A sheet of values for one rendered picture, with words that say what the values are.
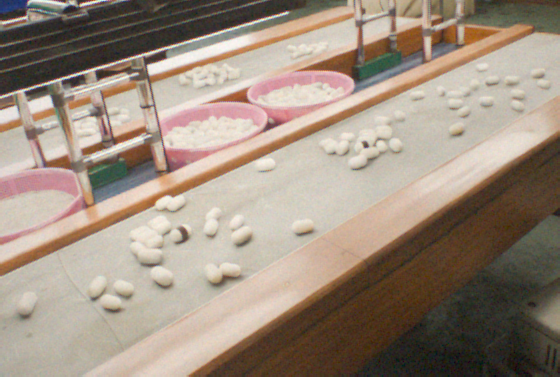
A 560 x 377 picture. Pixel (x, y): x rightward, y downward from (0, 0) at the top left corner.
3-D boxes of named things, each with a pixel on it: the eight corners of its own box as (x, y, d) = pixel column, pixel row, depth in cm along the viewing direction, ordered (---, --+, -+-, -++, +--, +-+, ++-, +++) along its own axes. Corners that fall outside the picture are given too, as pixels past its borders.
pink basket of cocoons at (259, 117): (292, 144, 138) (288, 106, 133) (232, 197, 117) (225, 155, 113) (200, 133, 150) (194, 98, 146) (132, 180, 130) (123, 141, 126)
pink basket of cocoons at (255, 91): (378, 117, 146) (376, 81, 142) (300, 154, 132) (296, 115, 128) (306, 97, 165) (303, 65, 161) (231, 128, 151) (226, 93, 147)
